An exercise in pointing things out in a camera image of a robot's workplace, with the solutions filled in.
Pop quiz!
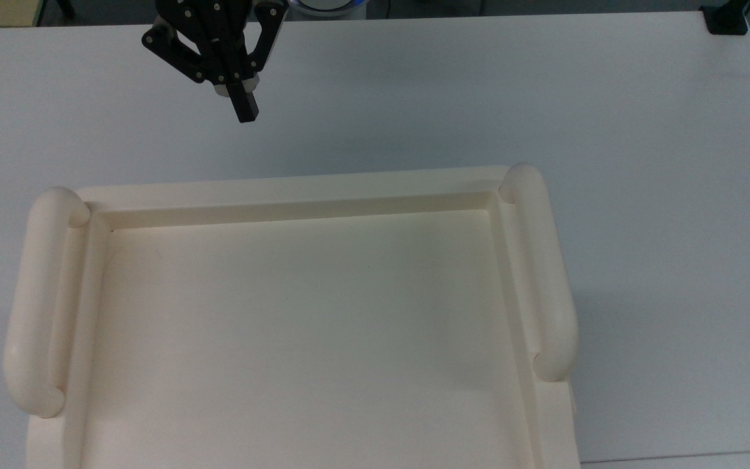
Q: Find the cream cabinet carry handle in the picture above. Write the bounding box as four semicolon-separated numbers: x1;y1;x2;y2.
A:
3;186;93;419
498;162;579;383

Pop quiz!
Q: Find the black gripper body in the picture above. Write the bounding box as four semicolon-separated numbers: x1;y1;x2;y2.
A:
155;0;288;28

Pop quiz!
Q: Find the black table clamp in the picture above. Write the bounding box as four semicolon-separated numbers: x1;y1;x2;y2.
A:
700;0;750;36

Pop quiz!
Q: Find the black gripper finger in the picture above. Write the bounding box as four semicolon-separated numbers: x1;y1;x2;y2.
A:
249;5;288;93
141;12;260;124

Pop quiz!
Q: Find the cream plastic tray with handles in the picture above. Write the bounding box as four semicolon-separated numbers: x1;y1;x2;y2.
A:
25;165;582;469

